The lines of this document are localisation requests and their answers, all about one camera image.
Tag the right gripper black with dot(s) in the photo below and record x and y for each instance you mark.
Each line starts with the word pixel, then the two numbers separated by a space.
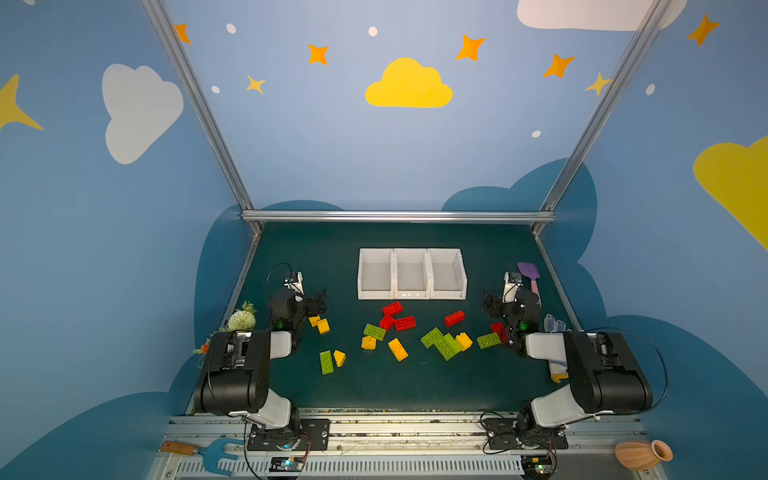
pixel 495 306

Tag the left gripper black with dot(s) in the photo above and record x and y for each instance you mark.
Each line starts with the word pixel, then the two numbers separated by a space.
pixel 312 303

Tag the red lego brick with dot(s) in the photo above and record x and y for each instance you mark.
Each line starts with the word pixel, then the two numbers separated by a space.
pixel 454 318
pixel 393 309
pixel 405 323
pixel 497 329
pixel 387 323

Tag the yellow sloped lego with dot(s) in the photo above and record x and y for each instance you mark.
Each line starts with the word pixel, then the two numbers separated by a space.
pixel 339 358

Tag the orange-yellow small lego cube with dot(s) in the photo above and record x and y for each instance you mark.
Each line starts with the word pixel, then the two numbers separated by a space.
pixel 368 343

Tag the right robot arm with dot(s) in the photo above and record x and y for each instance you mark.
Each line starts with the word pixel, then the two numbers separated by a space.
pixel 603 375

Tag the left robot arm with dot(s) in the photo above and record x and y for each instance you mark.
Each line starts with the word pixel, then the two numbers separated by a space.
pixel 235 377

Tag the green lego brick right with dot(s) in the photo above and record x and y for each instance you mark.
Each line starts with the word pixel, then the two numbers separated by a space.
pixel 488 340

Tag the potted flower plant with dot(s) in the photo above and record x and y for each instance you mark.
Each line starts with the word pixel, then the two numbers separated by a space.
pixel 242 319

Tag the purple pink toy spatula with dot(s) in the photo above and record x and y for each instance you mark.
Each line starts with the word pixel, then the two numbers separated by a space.
pixel 530 271

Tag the green lego brick left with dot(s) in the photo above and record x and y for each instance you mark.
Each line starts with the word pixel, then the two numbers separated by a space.
pixel 327 362

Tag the yellow lego brick right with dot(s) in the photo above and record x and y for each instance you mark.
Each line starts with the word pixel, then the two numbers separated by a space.
pixel 464 341

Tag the green large lego brick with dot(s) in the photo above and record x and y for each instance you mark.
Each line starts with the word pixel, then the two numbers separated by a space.
pixel 448 347

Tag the green lego brick centre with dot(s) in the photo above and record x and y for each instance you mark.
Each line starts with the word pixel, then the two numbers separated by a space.
pixel 375 332

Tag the right white bin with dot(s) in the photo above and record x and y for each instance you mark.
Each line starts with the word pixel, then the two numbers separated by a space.
pixel 449 274

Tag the white bin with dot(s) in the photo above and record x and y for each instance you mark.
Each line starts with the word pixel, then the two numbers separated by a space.
pixel 411 274
pixel 375 278
pixel 449 274

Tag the left white bin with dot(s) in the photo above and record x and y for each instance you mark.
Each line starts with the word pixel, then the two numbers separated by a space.
pixel 375 278

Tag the green lego brick angled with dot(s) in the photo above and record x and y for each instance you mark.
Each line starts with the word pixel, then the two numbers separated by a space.
pixel 430 338

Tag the yellow long lego brick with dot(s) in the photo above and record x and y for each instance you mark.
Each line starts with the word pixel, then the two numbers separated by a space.
pixel 397 350

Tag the middle white bin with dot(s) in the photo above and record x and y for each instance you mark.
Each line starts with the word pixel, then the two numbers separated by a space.
pixel 411 274

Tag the terracotta clay vase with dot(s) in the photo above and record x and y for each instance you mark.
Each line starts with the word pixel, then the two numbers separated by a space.
pixel 640 456

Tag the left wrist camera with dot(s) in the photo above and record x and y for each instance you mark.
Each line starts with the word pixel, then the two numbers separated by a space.
pixel 294 282

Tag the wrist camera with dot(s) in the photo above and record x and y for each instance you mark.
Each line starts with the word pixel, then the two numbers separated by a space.
pixel 512 282
pixel 294 282

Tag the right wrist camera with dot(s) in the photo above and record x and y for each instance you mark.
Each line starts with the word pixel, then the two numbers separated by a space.
pixel 512 282

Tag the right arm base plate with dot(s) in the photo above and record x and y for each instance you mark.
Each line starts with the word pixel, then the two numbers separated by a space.
pixel 507 434

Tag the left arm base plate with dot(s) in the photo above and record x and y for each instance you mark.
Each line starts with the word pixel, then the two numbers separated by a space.
pixel 312 434

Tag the aluminium rail frame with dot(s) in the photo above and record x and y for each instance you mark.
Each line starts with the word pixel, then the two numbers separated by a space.
pixel 377 444

